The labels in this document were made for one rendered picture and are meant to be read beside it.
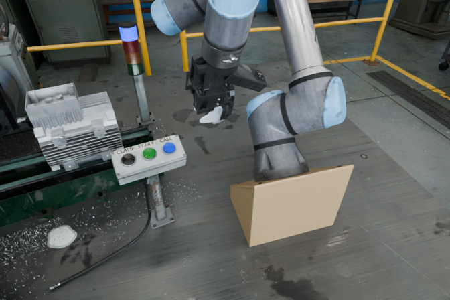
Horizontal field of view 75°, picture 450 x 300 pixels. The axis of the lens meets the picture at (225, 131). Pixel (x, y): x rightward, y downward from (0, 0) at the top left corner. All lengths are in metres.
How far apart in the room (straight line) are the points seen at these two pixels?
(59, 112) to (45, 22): 3.18
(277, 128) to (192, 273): 0.43
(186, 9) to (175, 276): 0.62
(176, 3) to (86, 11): 3.35
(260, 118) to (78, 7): 3.32
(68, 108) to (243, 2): 0.58
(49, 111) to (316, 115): 0.68
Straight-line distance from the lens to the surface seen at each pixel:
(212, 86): 0.58
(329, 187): 0.80
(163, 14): 0.61
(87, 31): 3.97
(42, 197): 1.03
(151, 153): 0.73
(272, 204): 0.75
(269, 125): 0.78
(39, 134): 0.89
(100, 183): 1.01
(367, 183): 1.12
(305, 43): 0.80
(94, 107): 0.90
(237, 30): 0.47
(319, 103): 0.74
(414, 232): 1.04
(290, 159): 0.77
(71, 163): 0.92
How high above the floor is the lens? 1.53
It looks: 36 degrees down
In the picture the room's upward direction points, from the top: straight up
